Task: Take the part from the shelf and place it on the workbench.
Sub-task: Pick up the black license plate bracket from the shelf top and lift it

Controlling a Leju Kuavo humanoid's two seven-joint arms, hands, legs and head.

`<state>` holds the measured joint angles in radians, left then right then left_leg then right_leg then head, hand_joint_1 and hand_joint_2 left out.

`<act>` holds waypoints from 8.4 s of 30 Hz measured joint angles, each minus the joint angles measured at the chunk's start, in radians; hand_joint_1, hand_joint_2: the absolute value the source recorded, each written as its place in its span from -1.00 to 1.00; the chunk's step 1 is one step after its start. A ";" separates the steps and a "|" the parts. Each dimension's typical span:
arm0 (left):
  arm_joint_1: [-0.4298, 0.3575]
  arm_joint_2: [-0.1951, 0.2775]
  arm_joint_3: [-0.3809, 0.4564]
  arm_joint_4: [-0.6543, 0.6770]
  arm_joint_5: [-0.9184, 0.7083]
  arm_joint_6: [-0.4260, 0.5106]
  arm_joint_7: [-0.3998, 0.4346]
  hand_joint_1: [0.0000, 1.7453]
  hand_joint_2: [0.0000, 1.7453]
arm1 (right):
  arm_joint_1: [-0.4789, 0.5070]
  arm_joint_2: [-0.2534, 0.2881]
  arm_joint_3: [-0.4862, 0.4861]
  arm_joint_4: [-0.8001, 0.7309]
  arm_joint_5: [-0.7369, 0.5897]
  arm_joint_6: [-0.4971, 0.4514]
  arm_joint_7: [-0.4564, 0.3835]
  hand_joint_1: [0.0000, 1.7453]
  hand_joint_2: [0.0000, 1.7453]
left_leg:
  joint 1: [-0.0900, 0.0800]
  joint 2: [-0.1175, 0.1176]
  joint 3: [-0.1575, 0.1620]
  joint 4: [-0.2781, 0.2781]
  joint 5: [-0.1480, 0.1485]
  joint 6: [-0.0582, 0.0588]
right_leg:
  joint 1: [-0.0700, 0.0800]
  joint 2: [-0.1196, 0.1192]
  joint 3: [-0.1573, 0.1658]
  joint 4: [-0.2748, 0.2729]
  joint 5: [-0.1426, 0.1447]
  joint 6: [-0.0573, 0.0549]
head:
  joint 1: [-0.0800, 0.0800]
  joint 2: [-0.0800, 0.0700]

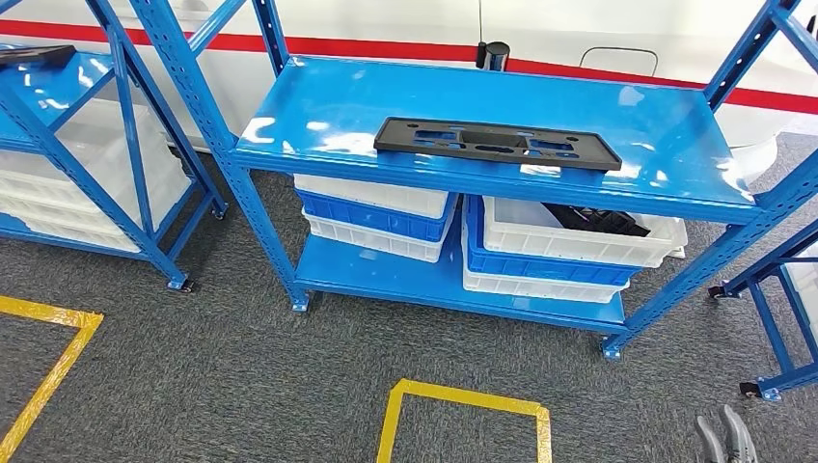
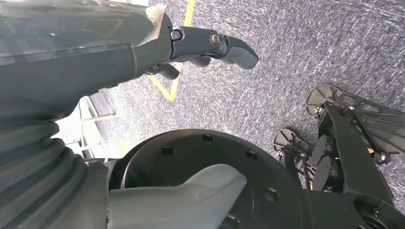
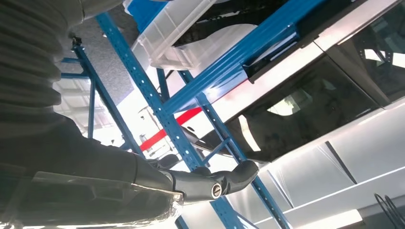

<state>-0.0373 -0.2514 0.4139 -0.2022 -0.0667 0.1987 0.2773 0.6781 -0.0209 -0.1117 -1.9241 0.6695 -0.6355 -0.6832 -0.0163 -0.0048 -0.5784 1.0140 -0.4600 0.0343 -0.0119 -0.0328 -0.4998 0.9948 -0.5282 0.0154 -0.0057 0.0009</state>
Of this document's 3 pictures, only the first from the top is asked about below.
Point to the blue metal shelf rack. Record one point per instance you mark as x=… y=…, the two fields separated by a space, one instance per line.
x=773 y=332
x=450 y=96
x=51 y=88

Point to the black ribbed plastic part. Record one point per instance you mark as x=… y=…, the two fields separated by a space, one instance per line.
x=597 y=220

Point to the blue plastic crate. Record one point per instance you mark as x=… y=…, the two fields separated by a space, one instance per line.
x=374 y=220
x=546 y=267

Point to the white plastic crate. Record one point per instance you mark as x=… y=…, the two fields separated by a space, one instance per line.
x=385 y=198
x=565 y=246
x=38 y=223
x=808 y=268
x=25 y=185
x=374 y=243
x=540 y=289
x=83 y=133

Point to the black cylindrical post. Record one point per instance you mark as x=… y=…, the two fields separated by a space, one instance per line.
x=495 y=57

